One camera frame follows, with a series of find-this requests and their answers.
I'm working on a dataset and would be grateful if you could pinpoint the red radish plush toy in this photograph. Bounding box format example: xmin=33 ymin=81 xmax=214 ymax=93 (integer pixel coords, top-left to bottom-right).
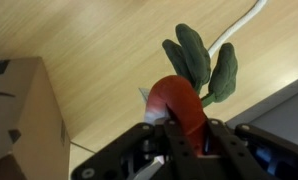
xmin=143 ymin=23 xmax=239 ymax=158

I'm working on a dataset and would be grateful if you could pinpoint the cardboard shipping box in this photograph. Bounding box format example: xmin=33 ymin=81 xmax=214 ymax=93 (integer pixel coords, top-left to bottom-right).
xmin=0 ymin=56 xmax=72 ymax=180

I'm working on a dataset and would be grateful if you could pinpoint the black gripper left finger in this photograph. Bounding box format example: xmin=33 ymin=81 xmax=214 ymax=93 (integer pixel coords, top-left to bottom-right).
xmin=70 ymin=119 xmax=207 ymax=180

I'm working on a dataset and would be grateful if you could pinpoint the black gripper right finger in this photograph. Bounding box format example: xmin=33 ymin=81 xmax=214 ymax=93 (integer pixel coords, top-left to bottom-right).
xmin=207 ymin=119 xmax=298 ymax=180

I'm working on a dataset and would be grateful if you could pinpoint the white flexible rope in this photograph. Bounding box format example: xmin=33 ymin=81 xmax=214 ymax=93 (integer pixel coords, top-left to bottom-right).
xmin=207 ymin=0 xmax=268 ymax=58

